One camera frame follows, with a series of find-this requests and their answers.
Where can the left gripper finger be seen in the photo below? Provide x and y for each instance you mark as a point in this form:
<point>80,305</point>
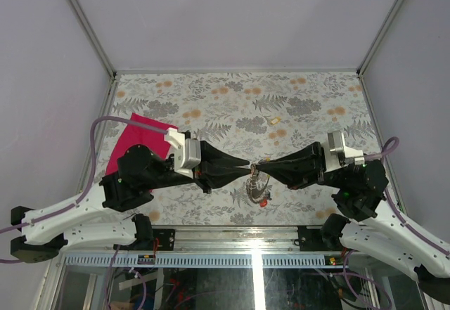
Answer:
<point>214,177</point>
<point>213,156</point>

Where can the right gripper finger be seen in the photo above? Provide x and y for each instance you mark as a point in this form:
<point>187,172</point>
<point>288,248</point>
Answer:
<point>306,158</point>
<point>293,179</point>

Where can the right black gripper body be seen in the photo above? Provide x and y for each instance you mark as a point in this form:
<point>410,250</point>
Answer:
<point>321,166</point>

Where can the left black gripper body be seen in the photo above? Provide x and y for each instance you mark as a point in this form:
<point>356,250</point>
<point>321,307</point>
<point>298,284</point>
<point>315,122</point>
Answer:
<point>199,174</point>

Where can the metal spiral keyring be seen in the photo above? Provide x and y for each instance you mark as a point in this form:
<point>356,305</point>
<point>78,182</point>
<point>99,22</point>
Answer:
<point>257,186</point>

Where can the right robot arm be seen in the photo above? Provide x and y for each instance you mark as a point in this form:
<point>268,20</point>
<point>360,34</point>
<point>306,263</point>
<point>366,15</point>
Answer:
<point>367,220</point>

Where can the small yellow tag far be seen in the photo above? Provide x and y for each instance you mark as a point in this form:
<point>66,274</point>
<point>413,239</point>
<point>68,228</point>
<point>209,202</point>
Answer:
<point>275,121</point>

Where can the pink folded cloth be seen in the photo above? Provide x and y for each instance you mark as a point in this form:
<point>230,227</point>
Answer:
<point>140,141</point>

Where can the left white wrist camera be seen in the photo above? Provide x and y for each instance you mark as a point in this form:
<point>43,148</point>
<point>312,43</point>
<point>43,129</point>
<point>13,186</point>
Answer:
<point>187,153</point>

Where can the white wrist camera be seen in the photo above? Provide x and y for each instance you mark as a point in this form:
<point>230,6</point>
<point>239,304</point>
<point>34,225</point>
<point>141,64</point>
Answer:
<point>187,153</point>
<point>338,154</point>

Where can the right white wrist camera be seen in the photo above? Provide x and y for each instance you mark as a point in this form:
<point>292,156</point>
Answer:
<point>338,154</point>

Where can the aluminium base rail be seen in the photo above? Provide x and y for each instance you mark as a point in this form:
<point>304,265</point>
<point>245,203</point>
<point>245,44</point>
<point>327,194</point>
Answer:
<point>190,238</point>

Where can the white slotted cable duct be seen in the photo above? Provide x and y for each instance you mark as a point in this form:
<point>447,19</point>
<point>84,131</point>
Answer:
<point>197,261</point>

